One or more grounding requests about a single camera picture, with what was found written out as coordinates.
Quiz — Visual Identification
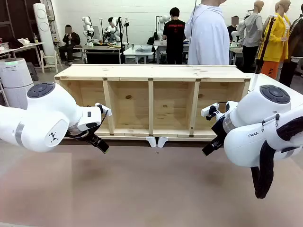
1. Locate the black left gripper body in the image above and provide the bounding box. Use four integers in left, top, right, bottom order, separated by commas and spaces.
65, 122, 102, 142

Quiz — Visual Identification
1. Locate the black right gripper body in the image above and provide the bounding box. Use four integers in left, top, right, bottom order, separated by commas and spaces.
211, 115, 228, 141

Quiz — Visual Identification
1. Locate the white wooden step chair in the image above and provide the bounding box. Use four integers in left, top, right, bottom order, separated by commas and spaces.
41, 50, 63, 73

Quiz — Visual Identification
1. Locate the white cylindrical air purifier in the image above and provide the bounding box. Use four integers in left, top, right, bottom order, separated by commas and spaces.
0, 57, 34, 111

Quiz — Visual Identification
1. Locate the pine wooden shelf unit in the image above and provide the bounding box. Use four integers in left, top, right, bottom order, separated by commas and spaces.
54, 64, 251, 138

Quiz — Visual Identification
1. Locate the person in white hoodie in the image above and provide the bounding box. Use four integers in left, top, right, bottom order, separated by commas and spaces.
184, 0, 230, 66

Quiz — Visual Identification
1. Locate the seated person in black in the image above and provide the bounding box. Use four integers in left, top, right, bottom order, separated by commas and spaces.
58, 24, 81, 66

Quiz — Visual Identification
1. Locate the white background table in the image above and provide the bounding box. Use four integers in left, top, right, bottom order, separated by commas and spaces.
123, 44, 159, 65

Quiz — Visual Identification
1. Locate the person in dark top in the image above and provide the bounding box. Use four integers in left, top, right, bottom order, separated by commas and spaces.
227, 16, 241, 49

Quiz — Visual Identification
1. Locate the mannequin in grey hoodie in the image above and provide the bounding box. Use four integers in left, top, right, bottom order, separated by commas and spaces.
238, 0, 264, 73

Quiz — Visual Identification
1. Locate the mannequin in yellow jacket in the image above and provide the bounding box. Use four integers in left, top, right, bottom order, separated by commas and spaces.
257, 0, 292, 80

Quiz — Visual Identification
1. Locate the person in black t-shirt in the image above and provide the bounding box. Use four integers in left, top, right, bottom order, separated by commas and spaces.
162, 7, 187, 65

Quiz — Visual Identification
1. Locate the black tripod stand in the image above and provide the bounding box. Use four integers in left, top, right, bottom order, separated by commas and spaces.
255, 15, 277, 74

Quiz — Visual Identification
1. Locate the cluttered white work table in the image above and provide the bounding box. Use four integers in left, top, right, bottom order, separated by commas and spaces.
0, 41, 46, 67

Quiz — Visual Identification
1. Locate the white standing air conditioner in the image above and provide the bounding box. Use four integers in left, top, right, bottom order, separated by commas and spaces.
33, 2, 56, 59

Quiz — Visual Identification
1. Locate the mannequin in dark striped jacket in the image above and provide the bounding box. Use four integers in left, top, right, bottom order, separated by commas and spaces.
278, 3, 303, 87

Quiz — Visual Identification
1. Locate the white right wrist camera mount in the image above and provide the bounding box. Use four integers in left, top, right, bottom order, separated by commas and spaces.
200, 103, 225, 121

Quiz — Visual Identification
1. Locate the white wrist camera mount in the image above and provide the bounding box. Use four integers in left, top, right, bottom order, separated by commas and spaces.
200, 103, 225, 121
94, 102, 112, 118

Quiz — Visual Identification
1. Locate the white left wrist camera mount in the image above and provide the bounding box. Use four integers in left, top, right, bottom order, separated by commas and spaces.
94, 102, 112, 118

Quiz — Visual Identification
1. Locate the black frame work table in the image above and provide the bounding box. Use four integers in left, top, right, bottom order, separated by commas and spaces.
73, 44, 125, 65

